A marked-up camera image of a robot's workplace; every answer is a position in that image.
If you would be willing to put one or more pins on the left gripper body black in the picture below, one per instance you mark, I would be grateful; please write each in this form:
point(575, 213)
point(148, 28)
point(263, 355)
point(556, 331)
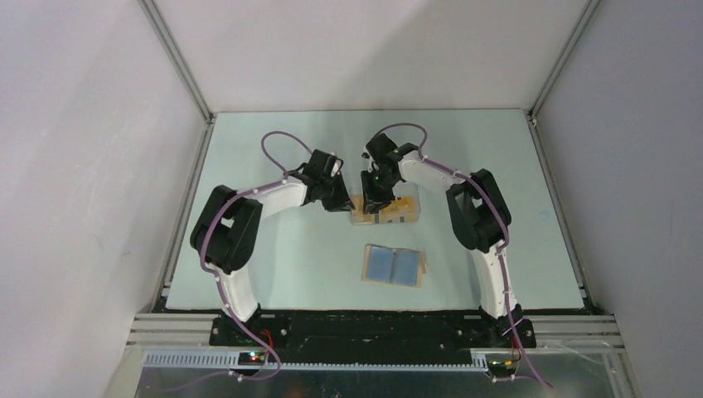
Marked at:
point(332, 191)

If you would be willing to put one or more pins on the aluminium frame post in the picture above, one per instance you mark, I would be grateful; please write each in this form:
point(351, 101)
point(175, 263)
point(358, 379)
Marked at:
point(583, 22)
point(164, 34)

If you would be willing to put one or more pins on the orange credit cards stack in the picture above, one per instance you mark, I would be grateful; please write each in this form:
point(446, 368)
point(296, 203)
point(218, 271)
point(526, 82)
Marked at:
point(401, 210)

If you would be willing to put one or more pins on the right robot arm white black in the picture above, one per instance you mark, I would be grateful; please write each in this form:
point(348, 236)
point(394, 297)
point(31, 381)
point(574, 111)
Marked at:
point(477, 210)

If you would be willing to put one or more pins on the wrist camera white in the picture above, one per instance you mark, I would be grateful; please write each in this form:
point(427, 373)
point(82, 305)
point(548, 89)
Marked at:
point(333, 166)
point(371, 161)

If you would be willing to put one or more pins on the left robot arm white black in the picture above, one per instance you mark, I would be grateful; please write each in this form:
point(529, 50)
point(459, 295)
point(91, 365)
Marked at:
point(226, 231)

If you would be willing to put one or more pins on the left aluminium frame post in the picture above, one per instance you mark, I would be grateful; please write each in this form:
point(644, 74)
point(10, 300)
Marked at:
point(164, 34)

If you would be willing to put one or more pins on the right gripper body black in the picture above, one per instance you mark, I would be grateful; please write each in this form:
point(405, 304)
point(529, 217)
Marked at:
point(377, 185)

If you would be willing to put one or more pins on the right aluminium frame post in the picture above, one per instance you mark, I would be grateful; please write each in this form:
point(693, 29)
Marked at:
point(583, 22)

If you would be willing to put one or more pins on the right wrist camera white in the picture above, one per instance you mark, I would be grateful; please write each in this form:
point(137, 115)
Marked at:
point(371, 161)

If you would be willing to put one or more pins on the aluminium front frame rail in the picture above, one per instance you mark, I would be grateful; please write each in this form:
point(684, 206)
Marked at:
point(554, 333)

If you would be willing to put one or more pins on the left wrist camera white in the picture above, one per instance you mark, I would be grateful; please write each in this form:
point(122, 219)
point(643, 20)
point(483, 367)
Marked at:
point(333, 166)

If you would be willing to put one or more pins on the grey slotted cable duct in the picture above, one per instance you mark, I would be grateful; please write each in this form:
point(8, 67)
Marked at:
point(238, 360)

